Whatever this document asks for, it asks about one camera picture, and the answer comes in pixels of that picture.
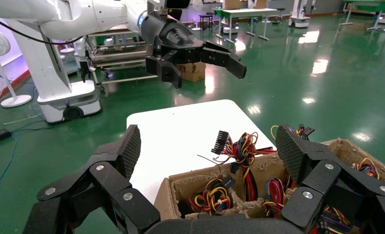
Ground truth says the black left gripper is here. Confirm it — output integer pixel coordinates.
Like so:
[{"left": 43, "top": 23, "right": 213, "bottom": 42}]
[{"left": 140, "top": 12, "right": 247, "bottom": 90}]

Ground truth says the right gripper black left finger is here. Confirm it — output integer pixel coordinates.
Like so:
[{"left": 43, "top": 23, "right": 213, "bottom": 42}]
[{"left": 36, "top": 124, "right": 161, "bottom": 234}]

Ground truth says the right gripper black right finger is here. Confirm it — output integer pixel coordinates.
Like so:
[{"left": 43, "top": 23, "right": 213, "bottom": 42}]
[{"left": 275, "top": 123, "right": 385, "bottom": 234}]

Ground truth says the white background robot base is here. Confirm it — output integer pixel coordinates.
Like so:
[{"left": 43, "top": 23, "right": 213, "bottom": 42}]
[{"left": 288, "top": 0, "right": 311, "bottom": 28}]

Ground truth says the small brown cardboard box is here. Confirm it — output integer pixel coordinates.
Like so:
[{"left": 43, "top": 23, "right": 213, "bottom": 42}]
[{"left": 176, "top": 62, "right": 207, "bottom": 82}]

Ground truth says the black stool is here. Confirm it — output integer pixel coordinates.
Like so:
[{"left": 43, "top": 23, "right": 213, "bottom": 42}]
[{"left": 199, "top": 13, "right": 215, "bottom": 32}]

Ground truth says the divided cardboard box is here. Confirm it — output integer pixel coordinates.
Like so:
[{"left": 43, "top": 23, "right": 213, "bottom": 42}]
[{"left": 153, "top": 138, "right": 385, "bottom": 234}]

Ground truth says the metal rack cart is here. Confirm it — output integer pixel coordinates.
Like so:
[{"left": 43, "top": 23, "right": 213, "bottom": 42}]
[{"left": 87, "top": 27, "right": 159, "bottom": 86}]

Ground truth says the white long table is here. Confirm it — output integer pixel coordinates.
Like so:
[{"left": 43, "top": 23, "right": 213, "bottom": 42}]
[{"left": 213, "top": 8, "right": 279, "bottom": 44}]

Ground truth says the white and black machine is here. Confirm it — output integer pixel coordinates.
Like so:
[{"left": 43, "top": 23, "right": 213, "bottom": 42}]
[{"left": 73, "top": 37, "right": 98, "bottom": 84}]

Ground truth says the white robot torso and base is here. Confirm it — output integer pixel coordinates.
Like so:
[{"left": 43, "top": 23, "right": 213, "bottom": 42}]
[{"left": 4, "top": 19, "right": 102, "bottom": 124}]

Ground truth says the green topped table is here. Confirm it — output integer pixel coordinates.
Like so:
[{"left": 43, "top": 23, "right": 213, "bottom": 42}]
[{"left": 339, "top": 0, "right": 385, "bottom": 31}]

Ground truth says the mostly red wire bundle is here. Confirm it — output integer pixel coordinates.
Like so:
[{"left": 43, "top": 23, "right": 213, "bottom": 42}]
[{"left": 263, "top": 171, "right": 295, "bottom": 218}]

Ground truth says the wire bundle with small connectors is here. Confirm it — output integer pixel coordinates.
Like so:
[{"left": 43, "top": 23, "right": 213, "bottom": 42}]
[{"left": 270, "top": 123, "right": 316, "bottom": 140}]

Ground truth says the small coloured wire bundle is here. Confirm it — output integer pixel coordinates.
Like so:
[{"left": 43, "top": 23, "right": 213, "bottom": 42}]
[{"left": 351, "top": 157, "right": 381, "bottom": 180}]

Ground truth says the wire bundle with long connector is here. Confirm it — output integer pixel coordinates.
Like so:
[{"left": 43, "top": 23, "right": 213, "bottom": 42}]
[{"left": 210, "top": 131, "right": 278, "bottom": 202}]

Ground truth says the blue floor cable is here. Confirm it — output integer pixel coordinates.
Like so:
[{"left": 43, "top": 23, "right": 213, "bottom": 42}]
[{"left": 0, "top": 134, "right": 18, "bottom": 223}]

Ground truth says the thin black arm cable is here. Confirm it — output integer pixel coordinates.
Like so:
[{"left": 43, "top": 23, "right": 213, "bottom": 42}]
[{"left": 0, "top": 14, "right": 86, "bottom": 46}]

